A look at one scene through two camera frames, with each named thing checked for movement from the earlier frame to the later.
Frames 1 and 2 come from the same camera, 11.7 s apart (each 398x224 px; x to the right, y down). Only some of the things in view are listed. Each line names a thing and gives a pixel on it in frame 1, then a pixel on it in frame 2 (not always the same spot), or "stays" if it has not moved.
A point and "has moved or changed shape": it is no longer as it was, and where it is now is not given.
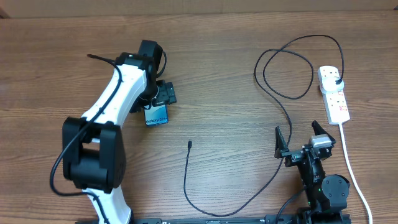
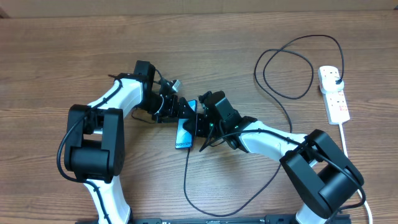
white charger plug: (329, 84) stays
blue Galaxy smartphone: (155, 115) has moved or changed shape
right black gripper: (293, 157) → (199, 130)
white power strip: (335, 103) stays
